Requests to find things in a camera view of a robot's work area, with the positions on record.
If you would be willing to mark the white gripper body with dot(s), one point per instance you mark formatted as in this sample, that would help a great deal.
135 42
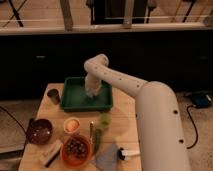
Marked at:
92 85

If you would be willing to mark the blue grey sponge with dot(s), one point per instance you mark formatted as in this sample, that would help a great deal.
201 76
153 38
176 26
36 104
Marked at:
92 96

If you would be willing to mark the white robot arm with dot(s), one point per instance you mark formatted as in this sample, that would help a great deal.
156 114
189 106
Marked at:
160 132

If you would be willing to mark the green plastic tray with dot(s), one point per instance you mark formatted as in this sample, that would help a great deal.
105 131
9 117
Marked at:
75 99

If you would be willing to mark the metal spoon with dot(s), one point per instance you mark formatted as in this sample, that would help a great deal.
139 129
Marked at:
91 126

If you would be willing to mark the dark metal cup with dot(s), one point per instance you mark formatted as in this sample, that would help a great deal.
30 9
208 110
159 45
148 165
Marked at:
53 94

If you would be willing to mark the small orange cup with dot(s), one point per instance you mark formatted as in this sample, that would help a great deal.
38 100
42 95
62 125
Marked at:
71 126

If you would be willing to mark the orange bowl with nuts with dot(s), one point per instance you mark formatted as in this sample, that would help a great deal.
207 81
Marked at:
76 152

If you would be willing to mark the dark purple bowl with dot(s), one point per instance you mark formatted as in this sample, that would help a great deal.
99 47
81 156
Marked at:
39 131

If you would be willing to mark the grey cloth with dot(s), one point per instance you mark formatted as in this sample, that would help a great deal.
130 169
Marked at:
108 159

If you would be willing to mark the wooden scrub brush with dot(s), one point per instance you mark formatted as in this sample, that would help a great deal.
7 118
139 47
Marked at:
48 156

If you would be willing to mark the blue power box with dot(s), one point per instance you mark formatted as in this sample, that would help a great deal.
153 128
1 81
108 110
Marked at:
201 100

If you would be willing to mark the black white handled tool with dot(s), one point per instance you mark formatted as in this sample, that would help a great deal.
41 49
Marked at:
126 154

